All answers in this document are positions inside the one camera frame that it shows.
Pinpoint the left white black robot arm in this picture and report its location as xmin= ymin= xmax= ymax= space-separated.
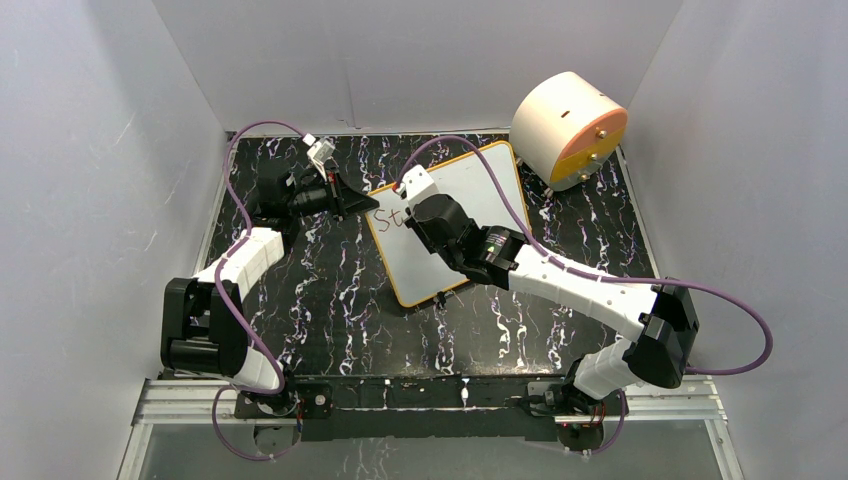
xmin=160 ymin=164 xmax=379 ymax=416

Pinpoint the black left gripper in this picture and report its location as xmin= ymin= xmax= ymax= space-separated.
xmin=289 ymin=169 xmax=381 ymax=225

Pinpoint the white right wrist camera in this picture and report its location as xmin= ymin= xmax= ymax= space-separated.
xmin=393 ymin=165 xmax=440 ymax=210

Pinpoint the aluminium rail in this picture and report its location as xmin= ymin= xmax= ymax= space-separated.
xmin=134 ymin=375 xmax=727 ymax=425

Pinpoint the yellow framed whiteboard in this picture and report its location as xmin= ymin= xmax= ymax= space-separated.
xmin=366 ymin=141 xmax=530 ymax=308

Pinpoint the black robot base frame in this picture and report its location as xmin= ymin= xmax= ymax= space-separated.
xmin=234 ymin=374 xmax=620 ymax=445

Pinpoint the cream round drawer box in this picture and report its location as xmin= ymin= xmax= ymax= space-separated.
xmin=509 ymin=71 xmax=629 ymax=192

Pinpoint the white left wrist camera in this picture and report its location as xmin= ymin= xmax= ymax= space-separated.
xmin=301 ymin=133 xmax=335 ymax=180

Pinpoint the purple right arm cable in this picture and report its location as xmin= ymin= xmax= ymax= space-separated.
xmin=396 ymin=135 xmax=775 ymax=457

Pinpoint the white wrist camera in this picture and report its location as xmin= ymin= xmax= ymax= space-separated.
xmin=301 ymin=133 xmax=335 ymax=180
xmin=393 ymin=165 xmax=440 ymax=210

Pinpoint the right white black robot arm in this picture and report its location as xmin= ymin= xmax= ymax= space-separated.
xmin=405 ymin=194 xmax=699 ymax=414

